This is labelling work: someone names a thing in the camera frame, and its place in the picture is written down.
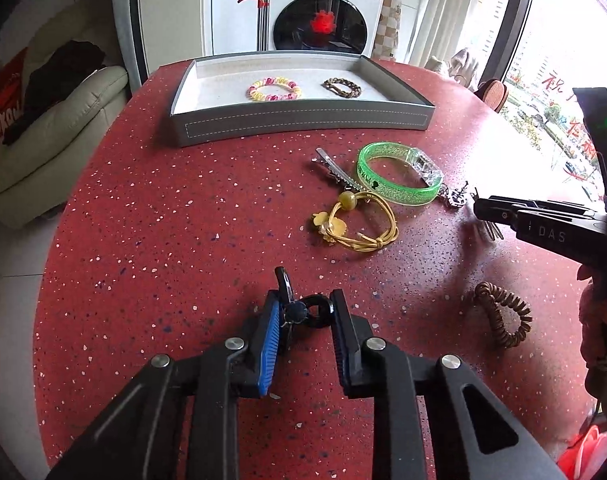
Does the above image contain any green glitter bangle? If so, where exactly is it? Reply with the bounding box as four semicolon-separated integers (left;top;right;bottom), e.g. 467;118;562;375
357;142;445;206

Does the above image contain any silver alligator hair clip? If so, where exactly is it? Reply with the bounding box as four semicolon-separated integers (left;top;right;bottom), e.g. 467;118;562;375
315;148;365;193

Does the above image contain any black garment on sofa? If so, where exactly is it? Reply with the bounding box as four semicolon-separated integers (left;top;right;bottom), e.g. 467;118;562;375
2;40;105;145

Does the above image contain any white curtain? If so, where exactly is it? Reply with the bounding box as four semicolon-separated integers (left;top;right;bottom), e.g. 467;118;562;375
407;0;478;67

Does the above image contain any checkered cloth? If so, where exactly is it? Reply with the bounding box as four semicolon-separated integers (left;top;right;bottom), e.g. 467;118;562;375
372;0;402;60

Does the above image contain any silver heart charm jewelry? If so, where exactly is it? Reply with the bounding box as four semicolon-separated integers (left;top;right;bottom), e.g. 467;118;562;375
437;182;468;208

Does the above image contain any brown spiral hair tie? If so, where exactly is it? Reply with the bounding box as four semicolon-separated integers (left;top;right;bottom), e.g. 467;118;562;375
471;280;533;350

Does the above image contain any cream leather sofa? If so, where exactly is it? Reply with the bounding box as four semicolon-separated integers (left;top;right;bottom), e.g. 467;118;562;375
0;0;129;229

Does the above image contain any red handled mop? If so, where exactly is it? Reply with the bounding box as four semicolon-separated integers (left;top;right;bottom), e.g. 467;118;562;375
236;0;270;51

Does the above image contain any brown wooden chair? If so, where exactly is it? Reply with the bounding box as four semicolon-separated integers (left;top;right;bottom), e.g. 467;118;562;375
475;79;509;113

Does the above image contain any black claw hair clip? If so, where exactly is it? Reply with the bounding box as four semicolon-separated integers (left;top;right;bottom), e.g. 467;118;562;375
274;266;334;328

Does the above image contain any pink yellow bead bracelet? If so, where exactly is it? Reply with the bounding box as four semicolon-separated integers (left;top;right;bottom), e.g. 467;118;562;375
246;76;302;103

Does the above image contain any right hand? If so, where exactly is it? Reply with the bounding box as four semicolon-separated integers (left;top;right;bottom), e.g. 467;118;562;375
577;266;607;418

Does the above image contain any yellow cord hair tie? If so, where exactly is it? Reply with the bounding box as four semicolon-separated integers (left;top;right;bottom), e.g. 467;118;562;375
311;190;400;254

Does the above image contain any brown braided hair tie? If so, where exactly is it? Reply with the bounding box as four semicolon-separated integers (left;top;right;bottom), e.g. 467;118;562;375
321;77;363;100

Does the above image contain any grey jewelry tray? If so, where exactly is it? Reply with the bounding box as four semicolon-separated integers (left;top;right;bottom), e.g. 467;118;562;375
169;51;435;146

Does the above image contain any white washing machine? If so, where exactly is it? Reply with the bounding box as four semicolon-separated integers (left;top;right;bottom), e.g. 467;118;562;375
268;0;383;56

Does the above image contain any white cabinet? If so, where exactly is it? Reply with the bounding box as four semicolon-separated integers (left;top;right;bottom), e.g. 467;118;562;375
203;0;257;55

